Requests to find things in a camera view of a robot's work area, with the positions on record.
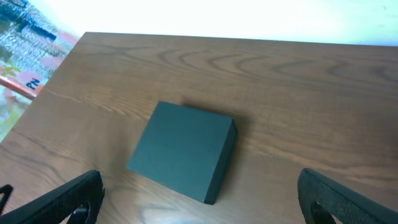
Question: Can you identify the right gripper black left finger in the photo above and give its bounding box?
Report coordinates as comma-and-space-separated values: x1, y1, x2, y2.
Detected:
1, 170, 105, 223

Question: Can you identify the colourful patterned floor mat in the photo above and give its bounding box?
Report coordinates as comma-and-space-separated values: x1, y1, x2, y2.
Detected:
1, 0, 79, 138

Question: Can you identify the dark green box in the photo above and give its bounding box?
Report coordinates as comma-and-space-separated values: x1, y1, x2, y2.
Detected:
127, 101, 238, 205

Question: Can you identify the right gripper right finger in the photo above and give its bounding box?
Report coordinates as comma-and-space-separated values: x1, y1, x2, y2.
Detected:
297, 168, 397, 223

